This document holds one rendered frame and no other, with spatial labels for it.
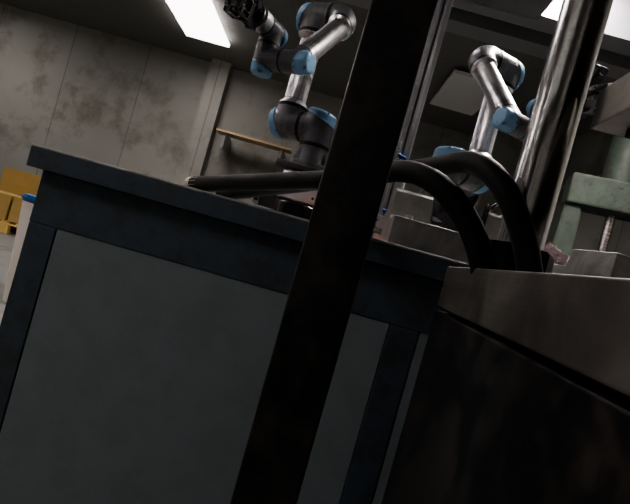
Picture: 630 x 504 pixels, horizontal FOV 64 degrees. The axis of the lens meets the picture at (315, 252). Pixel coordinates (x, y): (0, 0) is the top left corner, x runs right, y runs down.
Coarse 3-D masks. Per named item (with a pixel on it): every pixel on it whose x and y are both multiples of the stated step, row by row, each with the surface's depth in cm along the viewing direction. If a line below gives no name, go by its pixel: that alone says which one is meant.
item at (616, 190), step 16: (624, 144) 409; (608, 160) 419; (624, 160) 407; (576, 176) 415; (592, 176) 412; (608, 176) 414; (624, 176) 405; (576, 192) 414; (592, 192) 410; (608, 192) 407; (624, 192) 403; (560, 208) 437; (576, 208) 417; (592, 208) 415; (608, 208) 406; (624, 208) 403; (560, 224) 420; (576, 224) 416; (608, 224) 416; (560, 240) 418; (608, 240) 416
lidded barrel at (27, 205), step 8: (24, 200) 286; (32, 200) 280; (24, 208) 285; (32, 208) 281; (24, 216) 284; (24, 224) 283; (16, 232) 290; (24, 232) 283; (16, 240) 287; (16, 248) 286; (16, 256) 285; (16, 264) 284; (8, 272) 290; (8, 280) 288; (8, 288) 287
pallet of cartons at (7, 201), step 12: (0, 180) 628; (12, 180) 630; (24, 180) 633; (36, 180) 645; (0, 192) 579; (12, 192) 631; (24, 192) 633; (36, 192) 655; (0, 204) 579; (12, 204) 580; (0, 216) 580; (12, 216) 581; (0, 228) 578
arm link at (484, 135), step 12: (504, 60) 188; (516, 60) 192; (504, 72) 190; (516, 72) 191; (516, 84) 194; (480, 108) 196; (480, 120) 193; (492, 120) 191; (480, 132) 192; (492, 132) 192; (480, 144) 192; (492, 144) 193; (468, 180) 189; (480, 180) 190; (480, 192) 195
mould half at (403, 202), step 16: (400, 192) 107; (400, 208) 106; (416, 208) 106; (384, 224) 114; (400, 224) 94; (416, 224) 94; (496, 224) 106; (384, 240) 101; (400, 240) 94; (416, 240) 94; (432, 240) 94; (448, 240) 94; (448, 256) 94; (464, 256) 94
